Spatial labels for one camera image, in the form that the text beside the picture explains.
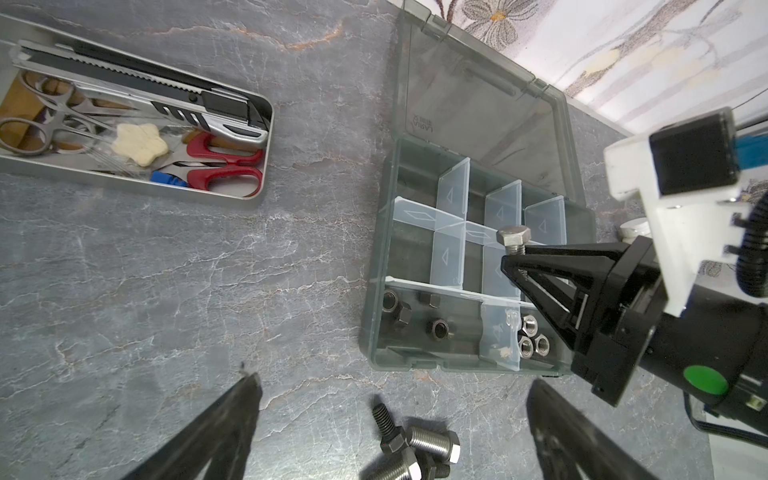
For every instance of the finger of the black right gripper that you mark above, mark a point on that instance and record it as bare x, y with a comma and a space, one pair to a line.
578, 263
563, 297

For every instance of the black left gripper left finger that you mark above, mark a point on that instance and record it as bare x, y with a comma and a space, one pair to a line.
216, 444

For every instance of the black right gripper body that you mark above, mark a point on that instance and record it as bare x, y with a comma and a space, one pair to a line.
620, 313

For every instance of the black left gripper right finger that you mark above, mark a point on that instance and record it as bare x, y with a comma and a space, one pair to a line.
569, 446

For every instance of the silver hex nut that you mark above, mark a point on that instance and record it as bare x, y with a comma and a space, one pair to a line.
529, 326
526, 347
542, 346

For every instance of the black hex nut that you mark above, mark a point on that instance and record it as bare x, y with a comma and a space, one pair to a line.
429, 299
439, 330
402, 316
390, 302

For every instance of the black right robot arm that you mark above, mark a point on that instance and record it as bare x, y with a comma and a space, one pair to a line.
715, 352

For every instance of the white plastic bottle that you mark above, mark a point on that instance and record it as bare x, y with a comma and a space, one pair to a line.
630, 230

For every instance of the green compartment organizer box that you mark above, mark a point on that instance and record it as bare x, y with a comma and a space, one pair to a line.
480, 143

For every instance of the cream star knob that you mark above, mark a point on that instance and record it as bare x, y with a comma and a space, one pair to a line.
141, 143

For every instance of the grey utility knife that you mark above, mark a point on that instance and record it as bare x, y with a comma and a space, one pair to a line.
199, 103

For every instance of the silver metal scissors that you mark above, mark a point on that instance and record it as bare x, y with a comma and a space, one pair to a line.
43, 115

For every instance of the red handled scissors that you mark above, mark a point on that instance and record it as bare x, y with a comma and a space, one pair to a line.
208, 164

